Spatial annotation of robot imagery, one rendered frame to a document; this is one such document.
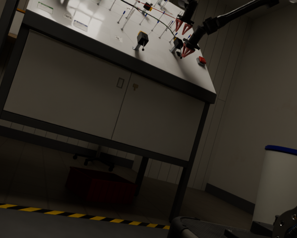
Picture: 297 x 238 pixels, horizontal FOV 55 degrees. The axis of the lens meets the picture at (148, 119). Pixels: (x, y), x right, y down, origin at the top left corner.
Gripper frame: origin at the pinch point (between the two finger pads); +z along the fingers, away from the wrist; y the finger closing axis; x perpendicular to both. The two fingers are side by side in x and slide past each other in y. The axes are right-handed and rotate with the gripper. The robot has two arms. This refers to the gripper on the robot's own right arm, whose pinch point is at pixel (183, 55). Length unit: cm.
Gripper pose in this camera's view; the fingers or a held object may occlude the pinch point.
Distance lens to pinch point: 179.4
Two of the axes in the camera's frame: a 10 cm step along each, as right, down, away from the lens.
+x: 2.7, 6.8, -6.8
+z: -4.9, 7.1, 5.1
